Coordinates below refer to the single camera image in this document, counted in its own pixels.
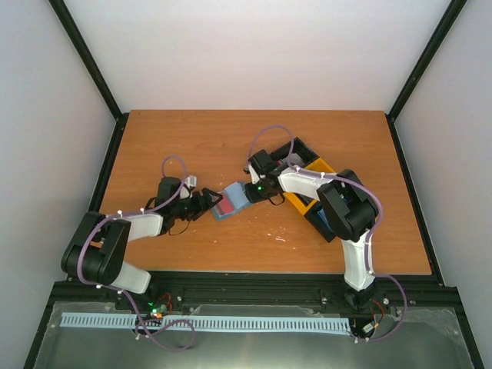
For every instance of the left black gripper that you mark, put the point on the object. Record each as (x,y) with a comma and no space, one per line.
(203,208)

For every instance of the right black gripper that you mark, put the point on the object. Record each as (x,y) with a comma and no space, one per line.
(253,198)

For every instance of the blue card holder wallet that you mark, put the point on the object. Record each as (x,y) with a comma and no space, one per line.
(236,193)

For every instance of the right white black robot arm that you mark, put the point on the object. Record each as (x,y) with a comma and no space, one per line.
(344,207)

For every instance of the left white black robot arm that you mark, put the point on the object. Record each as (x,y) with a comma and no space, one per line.
(96,252)

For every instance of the yellow bin with dark cards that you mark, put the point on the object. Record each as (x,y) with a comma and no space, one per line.
(300,189)

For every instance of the white card stack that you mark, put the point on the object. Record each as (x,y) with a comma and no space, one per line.
(295,159)

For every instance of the black bin with red cards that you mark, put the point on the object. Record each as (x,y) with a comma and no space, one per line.
(300,154)

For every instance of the black bin with blue cards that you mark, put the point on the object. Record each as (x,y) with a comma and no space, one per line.
(312,217)

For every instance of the blue card stack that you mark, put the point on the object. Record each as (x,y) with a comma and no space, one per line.
(321,214)

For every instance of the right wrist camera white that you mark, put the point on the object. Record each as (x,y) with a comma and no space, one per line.
(248,169)

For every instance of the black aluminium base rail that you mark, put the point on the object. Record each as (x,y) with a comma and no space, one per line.
(326,293)

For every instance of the light blue slotted cable duct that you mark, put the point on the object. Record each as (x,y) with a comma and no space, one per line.
(323,325)

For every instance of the left black frame post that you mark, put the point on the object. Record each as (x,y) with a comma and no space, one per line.
(71,28)

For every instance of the black frame post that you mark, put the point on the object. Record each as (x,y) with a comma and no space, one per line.
(71,28)
(438,36)

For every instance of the right black frame post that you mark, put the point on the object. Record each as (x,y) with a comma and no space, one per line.
(438,36)

